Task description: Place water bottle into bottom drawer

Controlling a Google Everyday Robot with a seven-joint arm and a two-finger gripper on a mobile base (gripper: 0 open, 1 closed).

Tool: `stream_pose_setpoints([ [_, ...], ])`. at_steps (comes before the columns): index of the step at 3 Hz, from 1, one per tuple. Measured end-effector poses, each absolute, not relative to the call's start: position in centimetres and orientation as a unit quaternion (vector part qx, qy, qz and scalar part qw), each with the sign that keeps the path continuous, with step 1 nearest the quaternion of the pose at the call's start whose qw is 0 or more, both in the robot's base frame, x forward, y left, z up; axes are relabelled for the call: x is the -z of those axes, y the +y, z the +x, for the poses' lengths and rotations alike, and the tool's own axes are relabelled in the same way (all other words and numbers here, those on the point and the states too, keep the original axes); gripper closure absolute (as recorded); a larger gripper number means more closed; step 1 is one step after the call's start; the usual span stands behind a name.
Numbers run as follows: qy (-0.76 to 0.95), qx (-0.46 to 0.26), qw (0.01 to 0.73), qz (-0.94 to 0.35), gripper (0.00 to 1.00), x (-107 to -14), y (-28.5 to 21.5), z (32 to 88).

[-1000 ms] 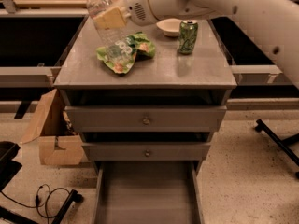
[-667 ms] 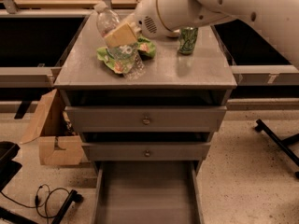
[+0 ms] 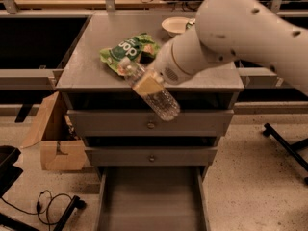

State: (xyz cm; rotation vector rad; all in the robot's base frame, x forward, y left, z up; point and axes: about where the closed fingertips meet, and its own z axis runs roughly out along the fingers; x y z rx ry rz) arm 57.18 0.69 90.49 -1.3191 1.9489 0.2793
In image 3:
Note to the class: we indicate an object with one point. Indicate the brown cardboard box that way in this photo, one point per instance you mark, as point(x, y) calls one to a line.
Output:
point(50, 132)

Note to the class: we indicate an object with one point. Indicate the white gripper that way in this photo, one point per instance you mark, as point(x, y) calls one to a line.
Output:
point(164, 64)

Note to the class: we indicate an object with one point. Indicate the white paper bowl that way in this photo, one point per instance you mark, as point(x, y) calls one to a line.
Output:
point(175, 25)

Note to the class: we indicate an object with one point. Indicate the grey middle drawer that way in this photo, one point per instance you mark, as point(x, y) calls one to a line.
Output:
point(151, 156)

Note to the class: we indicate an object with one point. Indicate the black chair base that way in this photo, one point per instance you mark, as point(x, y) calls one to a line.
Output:
point(43, 216)

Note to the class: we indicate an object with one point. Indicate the grey open bottom drawer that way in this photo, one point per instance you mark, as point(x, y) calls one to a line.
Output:
point(152, 199)

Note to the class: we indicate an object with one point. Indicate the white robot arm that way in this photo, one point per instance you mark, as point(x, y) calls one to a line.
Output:
point(228, 30)

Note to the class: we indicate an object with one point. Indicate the grey drawer cabinet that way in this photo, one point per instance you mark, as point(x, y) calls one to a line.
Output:
point(88, 84)

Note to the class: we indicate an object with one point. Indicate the clear plastic water bottle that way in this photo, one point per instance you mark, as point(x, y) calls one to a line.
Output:
point(162, 103)

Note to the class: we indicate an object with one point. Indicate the green soda can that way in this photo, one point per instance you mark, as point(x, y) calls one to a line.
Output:
point(190, 23)

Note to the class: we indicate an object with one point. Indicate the grey top drawer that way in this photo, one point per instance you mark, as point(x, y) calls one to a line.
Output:
point(96, 123)

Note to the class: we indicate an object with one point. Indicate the black stand leg right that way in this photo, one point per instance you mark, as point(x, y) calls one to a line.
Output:
point(291, 148)

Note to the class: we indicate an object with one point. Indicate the green snack bag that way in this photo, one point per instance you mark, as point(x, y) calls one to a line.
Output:
point(141, 49)

